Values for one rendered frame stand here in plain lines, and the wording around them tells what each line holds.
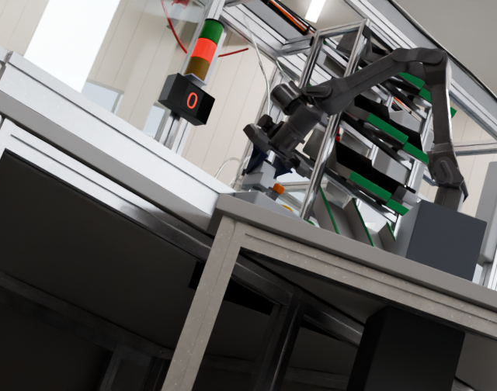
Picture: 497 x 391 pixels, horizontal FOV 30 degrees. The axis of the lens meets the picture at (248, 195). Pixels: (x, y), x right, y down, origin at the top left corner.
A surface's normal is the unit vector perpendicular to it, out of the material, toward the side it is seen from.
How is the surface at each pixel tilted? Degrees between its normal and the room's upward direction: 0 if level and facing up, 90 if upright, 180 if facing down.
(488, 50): 180
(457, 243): 90
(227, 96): 90
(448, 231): 90
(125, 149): 90
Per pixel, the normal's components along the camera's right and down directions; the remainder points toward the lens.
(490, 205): -0.69, -0.43
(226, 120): 0.13, -0.28
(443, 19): -0.31, 0.90
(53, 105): 0.66, -0.03
